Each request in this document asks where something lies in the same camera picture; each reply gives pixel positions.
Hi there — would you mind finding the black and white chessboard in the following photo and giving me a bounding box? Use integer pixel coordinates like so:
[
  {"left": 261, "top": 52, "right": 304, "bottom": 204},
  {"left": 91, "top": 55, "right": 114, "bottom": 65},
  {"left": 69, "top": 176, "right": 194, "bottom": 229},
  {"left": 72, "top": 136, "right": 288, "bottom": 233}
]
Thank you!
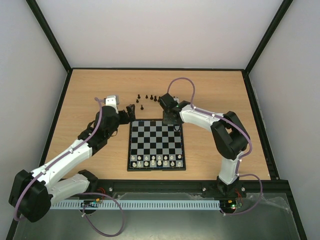
[{"left": 127, "top": 119, "right": 186, "bottom": 172}]

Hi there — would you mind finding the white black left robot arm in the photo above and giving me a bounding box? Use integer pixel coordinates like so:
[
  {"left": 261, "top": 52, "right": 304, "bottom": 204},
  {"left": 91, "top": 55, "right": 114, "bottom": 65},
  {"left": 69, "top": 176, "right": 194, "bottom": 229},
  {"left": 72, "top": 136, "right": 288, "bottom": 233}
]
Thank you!
[{"left": 8, "top": 104, "right": 136, "bottom": 223}]

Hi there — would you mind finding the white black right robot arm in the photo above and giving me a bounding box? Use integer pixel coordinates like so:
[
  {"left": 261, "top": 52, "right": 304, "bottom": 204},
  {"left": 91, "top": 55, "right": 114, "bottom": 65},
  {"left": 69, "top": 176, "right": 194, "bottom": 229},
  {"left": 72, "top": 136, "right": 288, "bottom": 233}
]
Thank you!
[{"left": 158, "top": 93, "right": 252, "bottom": 196}]

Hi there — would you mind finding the black enclosure frame post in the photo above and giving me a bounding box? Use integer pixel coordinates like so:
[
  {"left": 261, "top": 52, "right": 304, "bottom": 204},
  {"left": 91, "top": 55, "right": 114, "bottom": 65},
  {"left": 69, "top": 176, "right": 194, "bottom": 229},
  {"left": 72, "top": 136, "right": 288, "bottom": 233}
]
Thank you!
[
  {"left": 24, "top": 0, "right": 72, "bottom": 73},
  {"left": 244, "top": 0, "right": 294, "bottom": 73}
]

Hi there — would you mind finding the black aluminium rail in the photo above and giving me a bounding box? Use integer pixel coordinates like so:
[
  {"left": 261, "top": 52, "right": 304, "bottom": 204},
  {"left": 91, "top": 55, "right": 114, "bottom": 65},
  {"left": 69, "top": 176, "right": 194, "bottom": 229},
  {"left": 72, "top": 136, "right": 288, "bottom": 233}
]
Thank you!
[{"left": 96, "top": 179, "right": 293, "bottom": 199}]

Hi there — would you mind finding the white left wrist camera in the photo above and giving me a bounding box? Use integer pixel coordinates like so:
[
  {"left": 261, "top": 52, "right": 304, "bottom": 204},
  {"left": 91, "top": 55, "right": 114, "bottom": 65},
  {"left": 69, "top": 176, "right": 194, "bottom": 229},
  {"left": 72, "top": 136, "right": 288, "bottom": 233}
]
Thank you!
[{"left": 104, "top": 95, "right": 120, "bottom": 106}]

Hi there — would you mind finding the white cable duct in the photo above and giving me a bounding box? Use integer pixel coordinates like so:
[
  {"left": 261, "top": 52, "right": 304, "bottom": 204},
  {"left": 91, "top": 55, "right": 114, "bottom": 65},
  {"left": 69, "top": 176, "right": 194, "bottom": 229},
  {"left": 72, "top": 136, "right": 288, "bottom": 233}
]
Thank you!
[{"left": 51, "top": 199, "right": 221, "bottom": 211}]

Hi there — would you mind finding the black enclosure frame post left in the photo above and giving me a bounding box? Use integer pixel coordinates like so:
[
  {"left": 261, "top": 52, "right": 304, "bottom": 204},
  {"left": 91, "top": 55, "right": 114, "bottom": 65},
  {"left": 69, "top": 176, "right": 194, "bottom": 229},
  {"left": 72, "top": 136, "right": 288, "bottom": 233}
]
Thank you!
[{"left": 24, "top": 0, "right": 72, "bottom": 73}]

